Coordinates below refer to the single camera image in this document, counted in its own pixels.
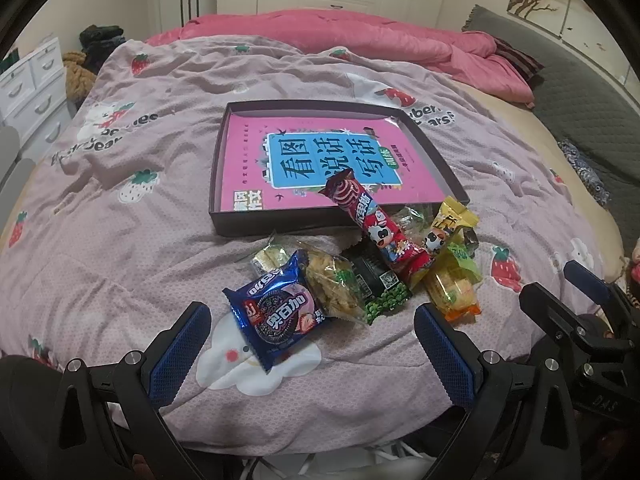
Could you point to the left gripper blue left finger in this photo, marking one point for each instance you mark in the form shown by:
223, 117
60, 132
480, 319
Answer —
172, 353

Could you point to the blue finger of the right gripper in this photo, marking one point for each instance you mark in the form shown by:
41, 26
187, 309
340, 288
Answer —
587, 282
547, 311

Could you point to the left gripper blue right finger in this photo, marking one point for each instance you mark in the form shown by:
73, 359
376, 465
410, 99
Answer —
452, 354

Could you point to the orange cracker packet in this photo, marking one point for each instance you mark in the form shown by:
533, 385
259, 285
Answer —
452, 292

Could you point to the green milk candy bag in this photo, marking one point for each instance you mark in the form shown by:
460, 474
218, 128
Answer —
460, 263

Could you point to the small dark candy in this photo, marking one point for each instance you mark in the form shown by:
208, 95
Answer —
470, 241

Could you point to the red cow wafer bar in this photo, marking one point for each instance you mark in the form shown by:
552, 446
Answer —
410, 261

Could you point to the black green pea packet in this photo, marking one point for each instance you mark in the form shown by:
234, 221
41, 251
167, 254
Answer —
381, 290

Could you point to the blue Oreo cookie packet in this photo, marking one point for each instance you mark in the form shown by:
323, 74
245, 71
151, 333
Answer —
277, 310

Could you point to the yellow cow snack packet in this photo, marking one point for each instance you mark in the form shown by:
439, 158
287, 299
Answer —
452, 217

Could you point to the clear red candy packet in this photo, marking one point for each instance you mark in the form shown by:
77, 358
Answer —
415, 221

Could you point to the clear pastry snack bag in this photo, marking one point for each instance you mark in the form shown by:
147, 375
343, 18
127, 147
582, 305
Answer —
334, 284

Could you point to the clear biscuit packet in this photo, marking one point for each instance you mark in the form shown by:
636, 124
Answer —
270, 257

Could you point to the blue patterned cloth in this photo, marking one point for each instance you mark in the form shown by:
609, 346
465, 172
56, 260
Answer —
593, 183

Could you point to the grey headboard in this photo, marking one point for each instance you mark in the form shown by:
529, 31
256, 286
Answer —
576, 104

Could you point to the striped dark pillow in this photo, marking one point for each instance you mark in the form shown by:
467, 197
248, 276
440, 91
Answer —
527, 66

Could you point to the pink children's book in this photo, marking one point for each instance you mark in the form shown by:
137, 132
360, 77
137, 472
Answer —
282, 162

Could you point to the dark shallow box tray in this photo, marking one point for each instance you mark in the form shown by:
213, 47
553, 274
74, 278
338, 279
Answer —
258, 223

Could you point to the pink quilt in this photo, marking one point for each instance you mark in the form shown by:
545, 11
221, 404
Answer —
468, 57

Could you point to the white drawer cabinet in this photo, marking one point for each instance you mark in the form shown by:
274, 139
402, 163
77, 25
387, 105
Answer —
34, 101

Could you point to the dark clothes pile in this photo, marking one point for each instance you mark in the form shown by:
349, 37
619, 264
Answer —
98, 43

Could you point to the tree wall painting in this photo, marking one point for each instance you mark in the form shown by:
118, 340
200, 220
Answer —
576, 24

